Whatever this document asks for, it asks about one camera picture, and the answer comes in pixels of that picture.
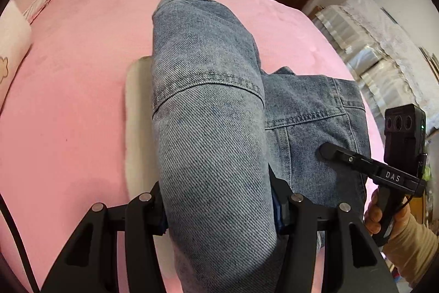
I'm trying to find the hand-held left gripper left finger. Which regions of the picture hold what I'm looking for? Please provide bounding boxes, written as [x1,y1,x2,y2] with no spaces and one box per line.
[40,181,168,293]

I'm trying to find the pink bed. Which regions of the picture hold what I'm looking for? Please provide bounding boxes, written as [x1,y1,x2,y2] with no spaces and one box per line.
[0,0,386,293]

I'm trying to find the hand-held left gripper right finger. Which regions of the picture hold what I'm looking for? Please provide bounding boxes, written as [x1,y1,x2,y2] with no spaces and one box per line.
[269,172,400,293]

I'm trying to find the blue denim jeans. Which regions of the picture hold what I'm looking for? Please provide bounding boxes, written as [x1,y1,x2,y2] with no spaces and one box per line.
[151,0,374,293]

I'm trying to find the white lace covered furniture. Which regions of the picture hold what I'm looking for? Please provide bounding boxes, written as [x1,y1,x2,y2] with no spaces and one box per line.
[314,5,427,143]

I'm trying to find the pink pillow with orange print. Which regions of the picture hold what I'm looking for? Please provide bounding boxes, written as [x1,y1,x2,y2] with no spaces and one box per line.
[0,0,34,110]

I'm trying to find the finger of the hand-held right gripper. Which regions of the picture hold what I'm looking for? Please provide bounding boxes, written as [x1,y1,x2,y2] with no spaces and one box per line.
[319,141,375,179]

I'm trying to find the cream board under jeans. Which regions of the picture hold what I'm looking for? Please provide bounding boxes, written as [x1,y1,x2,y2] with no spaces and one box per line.
[123,56,177,276]

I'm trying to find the person's right forearm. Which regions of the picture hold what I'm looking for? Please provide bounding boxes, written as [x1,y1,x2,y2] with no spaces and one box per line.
[381,200,439,281]

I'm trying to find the person's right hand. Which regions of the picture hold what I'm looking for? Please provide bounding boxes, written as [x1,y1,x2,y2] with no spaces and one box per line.
[362,191,383,236]

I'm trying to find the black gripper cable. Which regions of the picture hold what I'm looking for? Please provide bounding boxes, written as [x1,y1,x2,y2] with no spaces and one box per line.
[0,193,41,293]

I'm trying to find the white lace cover cloth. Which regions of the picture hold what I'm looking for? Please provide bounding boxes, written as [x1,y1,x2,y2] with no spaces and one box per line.
[343,0,439,101]

